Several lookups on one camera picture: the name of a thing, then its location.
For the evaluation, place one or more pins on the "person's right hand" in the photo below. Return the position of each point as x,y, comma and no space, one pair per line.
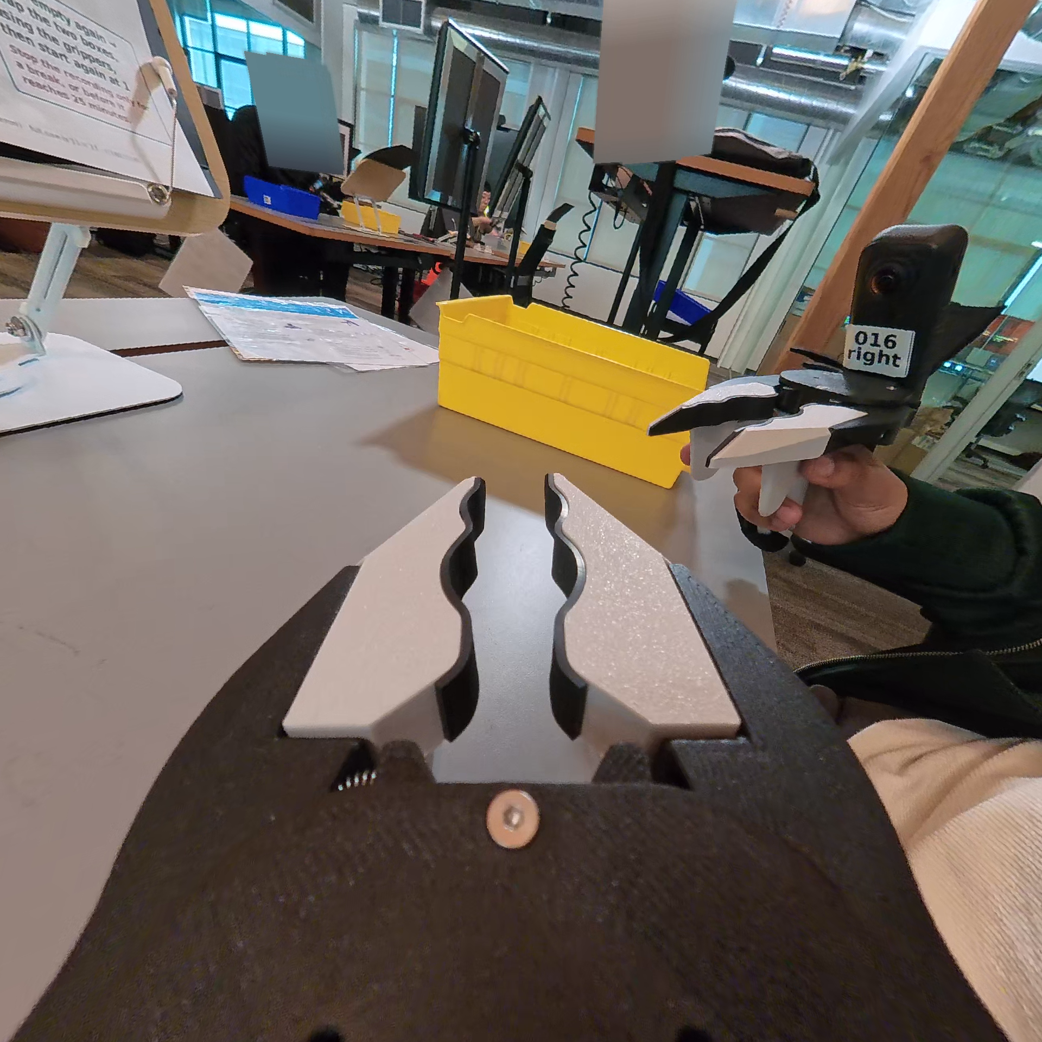
855,496

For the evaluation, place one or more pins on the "computer monitor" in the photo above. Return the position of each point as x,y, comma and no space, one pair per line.
456,122
521,155

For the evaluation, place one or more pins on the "blue-striped clear plastic bag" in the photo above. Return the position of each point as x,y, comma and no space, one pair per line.
309,330

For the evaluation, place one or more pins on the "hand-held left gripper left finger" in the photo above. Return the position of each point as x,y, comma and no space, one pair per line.
382,643

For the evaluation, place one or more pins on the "instruction sheet on stand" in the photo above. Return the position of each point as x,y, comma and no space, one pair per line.
195,163

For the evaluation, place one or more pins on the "printed instruction sheet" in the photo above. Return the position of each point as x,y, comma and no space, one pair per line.
81,81

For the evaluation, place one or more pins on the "grey flat board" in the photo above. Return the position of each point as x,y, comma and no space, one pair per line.
203,265

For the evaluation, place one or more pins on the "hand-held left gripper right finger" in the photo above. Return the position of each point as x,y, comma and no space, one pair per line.
651,651

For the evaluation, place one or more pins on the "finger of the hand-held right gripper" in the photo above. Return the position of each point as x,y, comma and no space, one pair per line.
733,399
790,435

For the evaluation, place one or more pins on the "person's right forearm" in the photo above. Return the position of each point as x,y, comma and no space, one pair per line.
960,553

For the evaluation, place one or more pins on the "wooden workbench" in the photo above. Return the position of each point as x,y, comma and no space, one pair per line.
366,236

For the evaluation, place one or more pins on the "black backpack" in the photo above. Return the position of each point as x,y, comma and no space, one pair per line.
765,155

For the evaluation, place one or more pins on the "blue plastic bin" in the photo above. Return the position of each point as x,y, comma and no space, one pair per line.
680,297
281,199

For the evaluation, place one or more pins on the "yellow plastic bin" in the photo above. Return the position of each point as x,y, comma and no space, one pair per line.
370,218
570,382

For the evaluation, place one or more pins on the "dark green zip jacket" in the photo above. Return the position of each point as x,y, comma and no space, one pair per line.
936,676

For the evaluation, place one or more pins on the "grey desk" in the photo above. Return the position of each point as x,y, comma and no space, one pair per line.
203,488

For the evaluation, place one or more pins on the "cream ribbed sweater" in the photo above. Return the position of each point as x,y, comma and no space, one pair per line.
960,855

